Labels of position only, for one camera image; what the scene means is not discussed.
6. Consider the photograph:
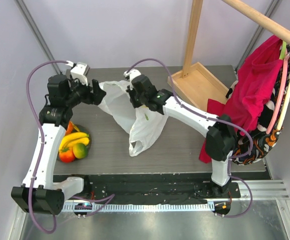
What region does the cream hanger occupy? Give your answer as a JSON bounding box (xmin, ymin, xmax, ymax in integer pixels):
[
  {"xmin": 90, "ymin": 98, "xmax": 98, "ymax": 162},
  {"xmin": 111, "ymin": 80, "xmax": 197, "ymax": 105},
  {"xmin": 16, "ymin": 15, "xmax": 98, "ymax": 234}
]
[{"xmin": 276, "ymin": 79, "xmax": 290, "ymax": 131}]

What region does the pink hanger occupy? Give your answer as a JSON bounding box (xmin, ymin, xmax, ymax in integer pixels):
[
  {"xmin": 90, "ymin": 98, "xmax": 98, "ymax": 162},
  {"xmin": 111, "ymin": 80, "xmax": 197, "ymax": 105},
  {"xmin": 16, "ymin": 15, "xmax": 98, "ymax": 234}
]
[{"xmin": 266, "ymin": 54, "xmax": 289, "ymax": 134}]

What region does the magenta shirt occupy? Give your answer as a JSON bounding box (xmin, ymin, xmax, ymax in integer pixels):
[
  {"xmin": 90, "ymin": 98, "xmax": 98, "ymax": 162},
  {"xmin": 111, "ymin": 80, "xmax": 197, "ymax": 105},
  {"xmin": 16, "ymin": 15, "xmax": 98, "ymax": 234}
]
[{"xmin": 207, "ymin": 35, "xmax": 283, "ymax": 153}]

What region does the green yellow mango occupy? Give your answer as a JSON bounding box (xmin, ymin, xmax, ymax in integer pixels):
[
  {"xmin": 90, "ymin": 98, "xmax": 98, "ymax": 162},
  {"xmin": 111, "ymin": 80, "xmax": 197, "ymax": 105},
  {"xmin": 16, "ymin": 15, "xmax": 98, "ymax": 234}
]
[{"xmin": 72, "ymin": 143, "xmax": 88, "ymax": 159}]

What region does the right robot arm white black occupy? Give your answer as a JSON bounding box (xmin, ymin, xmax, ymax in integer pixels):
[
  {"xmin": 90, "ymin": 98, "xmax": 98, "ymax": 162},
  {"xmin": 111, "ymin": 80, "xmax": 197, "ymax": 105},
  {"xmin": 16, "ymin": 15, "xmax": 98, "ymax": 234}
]
[{"xmin": 126, "ymin": 74, "xmax": 236, "ymax": 198}]

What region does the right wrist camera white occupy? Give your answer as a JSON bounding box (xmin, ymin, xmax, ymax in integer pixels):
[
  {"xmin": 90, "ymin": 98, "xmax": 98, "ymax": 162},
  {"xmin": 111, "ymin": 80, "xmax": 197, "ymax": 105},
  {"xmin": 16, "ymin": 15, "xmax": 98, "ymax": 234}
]
[{"xmin": 123, "ymin": 68, "xmax": 141, "ymax": 83}]

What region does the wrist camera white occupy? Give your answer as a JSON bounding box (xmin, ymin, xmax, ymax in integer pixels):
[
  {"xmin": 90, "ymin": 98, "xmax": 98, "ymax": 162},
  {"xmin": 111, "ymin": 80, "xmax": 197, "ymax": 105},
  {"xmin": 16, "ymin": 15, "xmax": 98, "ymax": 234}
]
[
  {"xmin": 123, "ymin": 68, "xmax": 141, "ymax": 83},
  {"xmin": 66, "ymin": 60, "xmax": 90, "ymax": 86}
]

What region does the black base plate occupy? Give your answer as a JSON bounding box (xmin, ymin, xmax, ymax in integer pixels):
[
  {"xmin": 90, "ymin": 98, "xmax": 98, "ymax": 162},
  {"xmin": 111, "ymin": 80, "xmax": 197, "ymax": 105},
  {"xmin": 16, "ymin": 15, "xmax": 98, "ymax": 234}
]
[{"xmin": 52, "ymin": 171, "xmax": 241, "ymax": 206}]

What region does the yellow banana bunch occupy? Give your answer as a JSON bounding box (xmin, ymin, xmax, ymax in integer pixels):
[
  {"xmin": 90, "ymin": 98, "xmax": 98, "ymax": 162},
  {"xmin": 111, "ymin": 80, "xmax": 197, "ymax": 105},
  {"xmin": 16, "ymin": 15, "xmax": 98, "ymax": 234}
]
[{"xmin": 58, "ymin": 131, "xmax": 90, "ymax": 152}]

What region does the wooden clothes rack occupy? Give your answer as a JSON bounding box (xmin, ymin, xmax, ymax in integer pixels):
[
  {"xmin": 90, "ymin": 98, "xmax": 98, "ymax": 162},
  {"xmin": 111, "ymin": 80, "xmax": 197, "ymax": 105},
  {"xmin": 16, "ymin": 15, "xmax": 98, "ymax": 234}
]
[{"xmin": 167, "ymin": 0, "xmax": 290, "ymax": 111}]

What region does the black patterned garment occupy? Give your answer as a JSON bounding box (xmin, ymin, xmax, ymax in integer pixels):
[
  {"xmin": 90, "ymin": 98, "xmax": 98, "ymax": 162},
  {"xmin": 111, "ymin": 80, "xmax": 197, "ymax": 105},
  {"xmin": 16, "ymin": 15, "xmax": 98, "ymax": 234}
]
[{"xmin": 232, "ymin": 57, "xmax": 290, "ymax": 165}]

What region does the orange persimmon fruit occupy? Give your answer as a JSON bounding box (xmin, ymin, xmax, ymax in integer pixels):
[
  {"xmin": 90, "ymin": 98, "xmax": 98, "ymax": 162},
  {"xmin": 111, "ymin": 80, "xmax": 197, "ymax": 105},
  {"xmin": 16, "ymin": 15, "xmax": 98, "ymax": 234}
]
[{"xmin": 65, "ymin": 121, "xmax": 75, "ymax": 135}]

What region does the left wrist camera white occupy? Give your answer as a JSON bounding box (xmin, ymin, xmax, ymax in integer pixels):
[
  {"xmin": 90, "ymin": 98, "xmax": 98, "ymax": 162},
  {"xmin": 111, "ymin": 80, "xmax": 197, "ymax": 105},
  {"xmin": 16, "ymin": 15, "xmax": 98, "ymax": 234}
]
[{"xmin": 66, "ymin": 60, "xmax": 90, "ymax": 86}]

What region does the green hanger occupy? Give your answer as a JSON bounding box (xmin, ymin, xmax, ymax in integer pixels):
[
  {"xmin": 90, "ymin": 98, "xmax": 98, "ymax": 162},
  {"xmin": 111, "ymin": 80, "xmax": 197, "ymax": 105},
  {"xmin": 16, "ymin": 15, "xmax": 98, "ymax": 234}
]
[{"xmin": 279, "ymin": 41, "xmax": 287, "ymax": 60}]

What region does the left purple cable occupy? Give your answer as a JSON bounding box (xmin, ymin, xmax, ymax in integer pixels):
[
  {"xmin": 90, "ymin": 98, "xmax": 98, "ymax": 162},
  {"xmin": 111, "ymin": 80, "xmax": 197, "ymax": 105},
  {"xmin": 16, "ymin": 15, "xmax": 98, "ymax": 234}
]
[{"xmin": 25, "ymin": 59, "xmax": 73, "ymax": 235}]

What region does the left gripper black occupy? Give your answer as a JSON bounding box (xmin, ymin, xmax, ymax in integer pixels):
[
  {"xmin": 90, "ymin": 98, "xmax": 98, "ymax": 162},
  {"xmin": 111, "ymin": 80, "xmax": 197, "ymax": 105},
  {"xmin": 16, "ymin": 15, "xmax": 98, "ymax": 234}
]
[{"xmin": 64, "ymin": 75, "xmax": 106, "ymax": 108}]

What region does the white plastic bag lemon print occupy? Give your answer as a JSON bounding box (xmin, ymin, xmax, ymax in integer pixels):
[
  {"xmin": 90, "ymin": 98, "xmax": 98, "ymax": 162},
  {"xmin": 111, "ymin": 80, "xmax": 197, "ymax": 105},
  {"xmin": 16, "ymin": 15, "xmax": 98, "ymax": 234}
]
[{"xmin": 98, "ymin": 80, "xmax": 168, "ymax": 157}]

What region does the red orange apple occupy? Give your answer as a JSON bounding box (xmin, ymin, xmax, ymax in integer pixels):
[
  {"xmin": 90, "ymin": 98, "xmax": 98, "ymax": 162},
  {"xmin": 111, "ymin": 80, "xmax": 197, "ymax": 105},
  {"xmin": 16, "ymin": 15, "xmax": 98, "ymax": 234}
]
[{"xmin": 58, "ymin": 147, "xmax": 76, "ymax": 163}]

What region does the white cable duct strip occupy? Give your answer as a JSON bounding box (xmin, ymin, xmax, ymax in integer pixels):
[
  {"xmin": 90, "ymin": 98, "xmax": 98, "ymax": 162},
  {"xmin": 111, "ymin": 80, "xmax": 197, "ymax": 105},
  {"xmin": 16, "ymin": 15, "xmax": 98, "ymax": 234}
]
[{"xmin": 61, "ymin": 201, "xmax": 215, "ymax": 213}]

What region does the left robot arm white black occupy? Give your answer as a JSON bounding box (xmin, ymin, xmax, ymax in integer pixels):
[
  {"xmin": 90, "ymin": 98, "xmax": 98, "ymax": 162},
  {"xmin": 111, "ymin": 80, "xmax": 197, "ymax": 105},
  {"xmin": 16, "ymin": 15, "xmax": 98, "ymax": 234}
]
[{"xmin": 11, "ymin": 74, "xmax": 106, "ymax": 215}]

